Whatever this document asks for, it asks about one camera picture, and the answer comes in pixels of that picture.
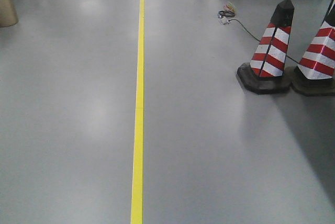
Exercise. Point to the gold cylindrical planter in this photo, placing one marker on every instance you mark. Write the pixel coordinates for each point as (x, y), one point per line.
(8, 13)

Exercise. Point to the red white traffic cone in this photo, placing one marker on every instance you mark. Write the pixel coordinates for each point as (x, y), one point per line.
(264, 74)
(313, 75)

